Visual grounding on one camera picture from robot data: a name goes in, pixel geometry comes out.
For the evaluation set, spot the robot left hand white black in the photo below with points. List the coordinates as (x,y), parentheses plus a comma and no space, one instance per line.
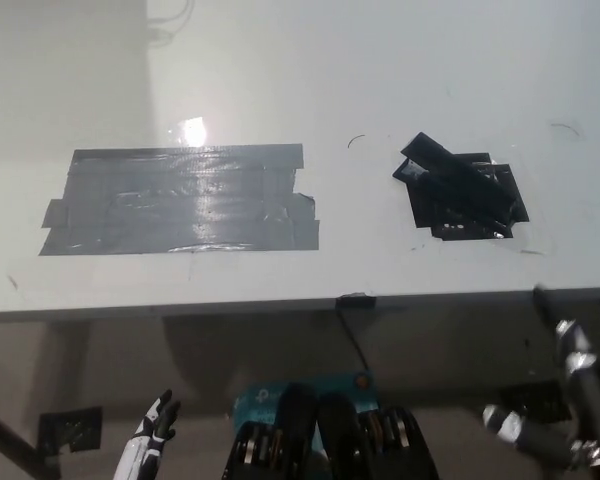
(147,440)

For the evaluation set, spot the black desk leg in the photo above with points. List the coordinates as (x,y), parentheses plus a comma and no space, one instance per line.
(15,440)

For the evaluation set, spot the black ribbed robot torso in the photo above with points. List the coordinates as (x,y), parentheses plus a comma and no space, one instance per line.
(330,440)

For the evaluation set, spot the black floor tape mark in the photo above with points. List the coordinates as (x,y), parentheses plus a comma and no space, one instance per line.
(71,429)

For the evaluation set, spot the teal router box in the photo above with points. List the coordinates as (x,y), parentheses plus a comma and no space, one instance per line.
(260,400)

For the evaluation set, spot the large grey tape patch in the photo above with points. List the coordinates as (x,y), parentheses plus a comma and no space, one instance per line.
(180,205)

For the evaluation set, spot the small black tape piece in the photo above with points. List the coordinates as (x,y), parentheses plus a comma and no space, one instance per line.
(356,301)

